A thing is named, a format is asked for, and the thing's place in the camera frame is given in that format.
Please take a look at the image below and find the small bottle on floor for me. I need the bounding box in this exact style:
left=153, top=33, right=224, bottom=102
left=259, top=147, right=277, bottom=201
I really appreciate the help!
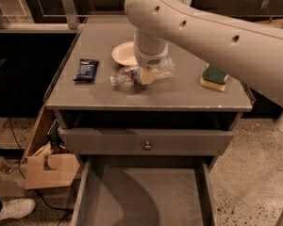
left=0, top=156, right=12, bottom=173

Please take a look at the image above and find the white paper bowl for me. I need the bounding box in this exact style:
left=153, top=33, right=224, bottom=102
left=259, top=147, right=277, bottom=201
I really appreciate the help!
left=112, top=41, right=137, bottom=66

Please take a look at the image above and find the centre-left metal railing bracket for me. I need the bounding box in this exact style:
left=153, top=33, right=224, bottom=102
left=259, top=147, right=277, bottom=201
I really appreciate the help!
left=61, top=0, right=79, bottom=29

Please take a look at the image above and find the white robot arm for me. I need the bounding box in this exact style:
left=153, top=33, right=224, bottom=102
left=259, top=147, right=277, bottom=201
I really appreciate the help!
left=125, top=0, right=283, bottom=106

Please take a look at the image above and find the dark blue snack packet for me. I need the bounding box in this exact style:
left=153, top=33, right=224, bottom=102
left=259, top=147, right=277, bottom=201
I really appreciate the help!
left=74, top=59, right=99, bottom=83

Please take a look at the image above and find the grey drawer cabinet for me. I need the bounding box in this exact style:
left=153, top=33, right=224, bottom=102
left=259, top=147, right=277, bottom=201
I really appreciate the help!
left=42, top=14, right=257, bottom=226

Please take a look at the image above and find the closed grey top drawer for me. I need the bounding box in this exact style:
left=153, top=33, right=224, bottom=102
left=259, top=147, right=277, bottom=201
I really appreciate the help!
left=60, top=128, right=233, bottom=155

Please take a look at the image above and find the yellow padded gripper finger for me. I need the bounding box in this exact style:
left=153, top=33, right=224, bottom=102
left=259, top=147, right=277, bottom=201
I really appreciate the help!
left=140, top=67, right=158, bottom=85

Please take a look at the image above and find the white sneaker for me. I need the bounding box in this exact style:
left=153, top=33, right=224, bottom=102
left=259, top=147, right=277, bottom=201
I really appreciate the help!
left=0, top=199, right=36, bottom=221

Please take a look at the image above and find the green and yellow sponge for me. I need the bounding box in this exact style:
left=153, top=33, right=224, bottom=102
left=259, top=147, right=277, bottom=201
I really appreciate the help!
left=200, top=64, right=228, bottom=92

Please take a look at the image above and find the round metal drawer knob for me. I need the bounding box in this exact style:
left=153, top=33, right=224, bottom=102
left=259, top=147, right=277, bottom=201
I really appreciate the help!
left=143, top=141, right=152, bottom=151

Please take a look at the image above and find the clear plastic water bottle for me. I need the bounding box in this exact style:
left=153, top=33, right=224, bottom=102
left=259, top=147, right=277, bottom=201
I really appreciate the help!
left=110, top=57, right=175, bottom=88

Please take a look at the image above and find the brown cardboard box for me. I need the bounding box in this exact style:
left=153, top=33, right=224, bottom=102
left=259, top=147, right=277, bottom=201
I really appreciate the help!
left=20, top=105, right=81, bottom=189

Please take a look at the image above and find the green packet in box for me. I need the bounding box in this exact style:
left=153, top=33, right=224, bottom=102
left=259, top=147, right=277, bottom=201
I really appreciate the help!
left=47, top=120, right=62, bottom=145

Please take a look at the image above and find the open grey middle drawer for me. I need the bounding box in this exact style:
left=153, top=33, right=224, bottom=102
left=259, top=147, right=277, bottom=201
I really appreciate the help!
left=70, top=155, right=218, bottom=226

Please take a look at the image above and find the black floor cable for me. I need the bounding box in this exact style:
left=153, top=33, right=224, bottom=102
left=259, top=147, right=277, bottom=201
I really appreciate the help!
left=8, top=116, right=74, bottom=226

